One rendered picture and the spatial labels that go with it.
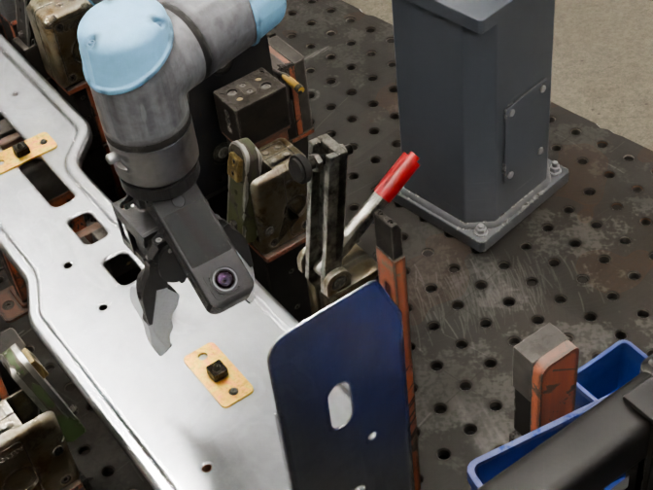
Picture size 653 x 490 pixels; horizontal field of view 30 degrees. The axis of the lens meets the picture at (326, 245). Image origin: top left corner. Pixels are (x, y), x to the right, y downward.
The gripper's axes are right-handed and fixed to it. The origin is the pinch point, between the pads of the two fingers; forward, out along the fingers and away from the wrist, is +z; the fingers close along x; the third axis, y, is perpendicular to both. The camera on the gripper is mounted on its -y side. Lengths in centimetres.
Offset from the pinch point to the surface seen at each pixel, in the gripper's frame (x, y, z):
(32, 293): 10.0, 24.0, 7.6
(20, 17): -12, 71, 5
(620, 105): -155, 87, 109
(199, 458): 7.2, -7.5, 7.4
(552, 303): -51, 4, 38
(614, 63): -166, 100, 109
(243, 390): -0.6, -3.5, 7.1
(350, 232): -17.4, -0.3, -1.8
